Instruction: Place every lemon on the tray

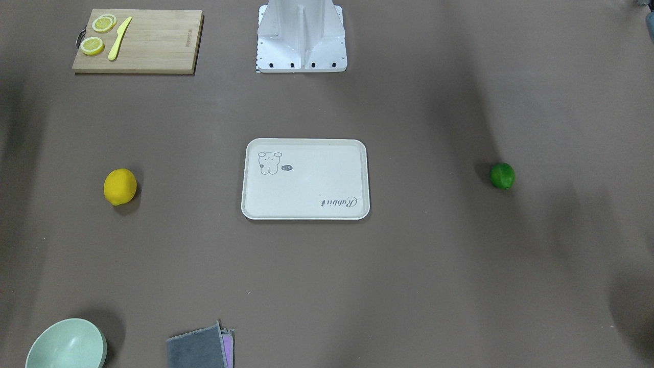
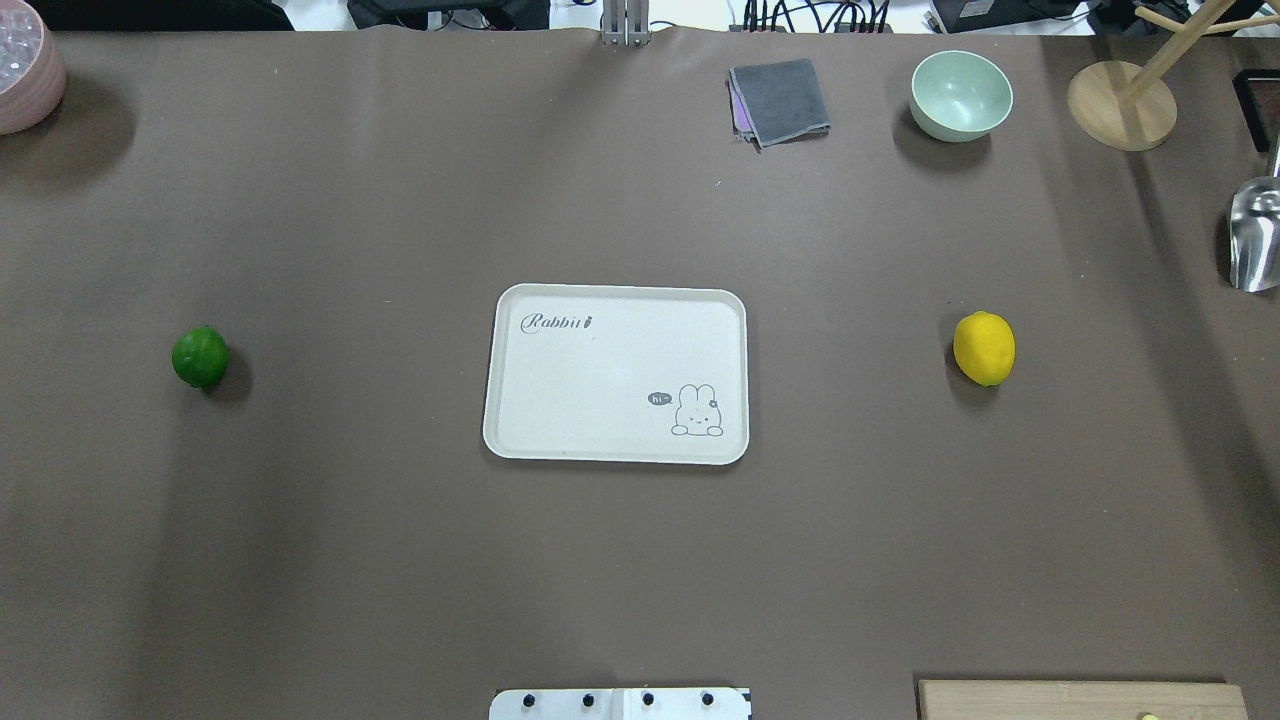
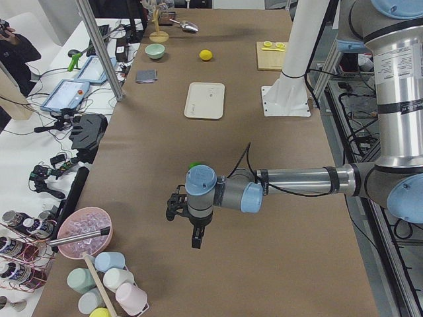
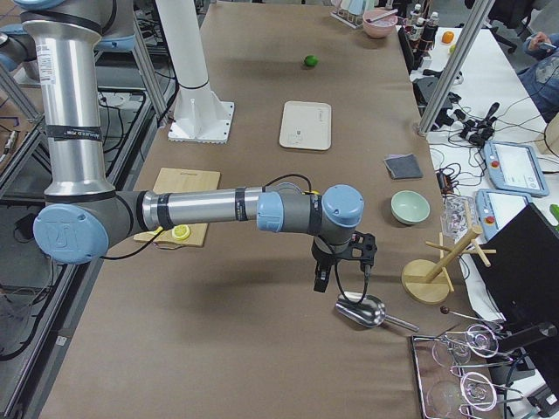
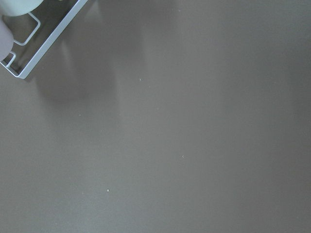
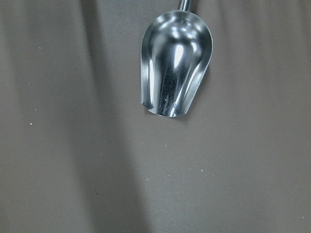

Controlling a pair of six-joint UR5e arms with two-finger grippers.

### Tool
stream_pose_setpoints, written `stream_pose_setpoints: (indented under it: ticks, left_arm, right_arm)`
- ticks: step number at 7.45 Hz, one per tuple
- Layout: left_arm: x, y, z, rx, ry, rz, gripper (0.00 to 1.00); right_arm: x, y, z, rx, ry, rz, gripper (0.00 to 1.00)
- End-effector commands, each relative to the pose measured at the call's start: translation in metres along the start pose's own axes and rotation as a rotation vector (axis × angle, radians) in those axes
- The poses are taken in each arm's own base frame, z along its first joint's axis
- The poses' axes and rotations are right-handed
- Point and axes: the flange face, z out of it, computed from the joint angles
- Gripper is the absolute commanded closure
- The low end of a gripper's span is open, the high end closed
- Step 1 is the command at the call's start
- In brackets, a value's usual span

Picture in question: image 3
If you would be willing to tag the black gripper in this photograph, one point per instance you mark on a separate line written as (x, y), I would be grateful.
(199, 221)

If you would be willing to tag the green lime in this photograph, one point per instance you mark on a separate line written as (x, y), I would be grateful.
(193, 164)

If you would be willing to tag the yellow lemon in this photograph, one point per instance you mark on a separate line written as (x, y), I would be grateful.
(206, 55)

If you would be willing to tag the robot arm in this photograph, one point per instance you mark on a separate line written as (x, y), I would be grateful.
(392, 32)

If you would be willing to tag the cream rabbit tray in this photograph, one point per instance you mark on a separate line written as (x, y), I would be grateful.
(205, 101)

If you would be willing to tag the pink plastic cup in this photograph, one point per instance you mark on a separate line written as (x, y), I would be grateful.
(131, 298)

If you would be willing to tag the cream plastic cup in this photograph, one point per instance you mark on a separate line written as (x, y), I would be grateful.
(114, 278)

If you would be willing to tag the blue plastic cup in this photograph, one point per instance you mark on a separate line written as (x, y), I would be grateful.
(108, 260)

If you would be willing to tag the pink bowl with ice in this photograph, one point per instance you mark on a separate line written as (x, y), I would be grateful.
(83, 221)

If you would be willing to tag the grey plastic cup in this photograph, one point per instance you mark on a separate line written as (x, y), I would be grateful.
(90, 301)

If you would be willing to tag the yellow plastic cup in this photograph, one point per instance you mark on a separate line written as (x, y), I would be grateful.
(100, 312)

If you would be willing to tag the green plastic cup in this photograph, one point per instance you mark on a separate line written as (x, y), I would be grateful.
(80, 280)

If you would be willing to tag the black bar device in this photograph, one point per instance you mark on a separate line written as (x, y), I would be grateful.
(68, 205)

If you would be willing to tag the grey folded cloth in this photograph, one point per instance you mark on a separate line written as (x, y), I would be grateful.
(146, 76)

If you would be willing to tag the wooden cutting board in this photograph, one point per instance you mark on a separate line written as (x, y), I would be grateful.
(270, 61)

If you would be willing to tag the mint green bowl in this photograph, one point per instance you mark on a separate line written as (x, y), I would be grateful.
(155, 51)

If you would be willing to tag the near teach pendant tablet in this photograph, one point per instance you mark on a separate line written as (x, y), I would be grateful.
(68, 94)

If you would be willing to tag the teach pendant tablet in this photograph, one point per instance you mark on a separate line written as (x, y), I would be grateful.
(92, 71)
(68, 94)

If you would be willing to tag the far teach pendant tablet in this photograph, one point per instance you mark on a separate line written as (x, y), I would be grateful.
(92, 71)

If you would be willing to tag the yellow plastic knife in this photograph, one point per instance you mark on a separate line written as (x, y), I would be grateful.
(273, 49)

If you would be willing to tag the wooden mug tree stand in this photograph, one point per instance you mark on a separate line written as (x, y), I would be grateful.
(157, 36)

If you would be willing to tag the lemon slice right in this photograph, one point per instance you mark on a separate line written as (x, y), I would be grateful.
(280, 45)

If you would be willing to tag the metal scoop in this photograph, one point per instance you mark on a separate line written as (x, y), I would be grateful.
(186, 26)

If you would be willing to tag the person in black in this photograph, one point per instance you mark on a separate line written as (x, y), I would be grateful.
(16, 52)

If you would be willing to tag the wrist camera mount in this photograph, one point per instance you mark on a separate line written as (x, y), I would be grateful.
(177, 204)

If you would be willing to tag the copper wire bottle rack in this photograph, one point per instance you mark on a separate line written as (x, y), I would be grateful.
(26, 257)

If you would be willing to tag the green handled tool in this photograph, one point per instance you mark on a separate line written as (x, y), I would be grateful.
(75, 55)

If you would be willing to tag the aluminium frame post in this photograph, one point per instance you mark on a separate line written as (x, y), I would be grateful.
(89, 20)

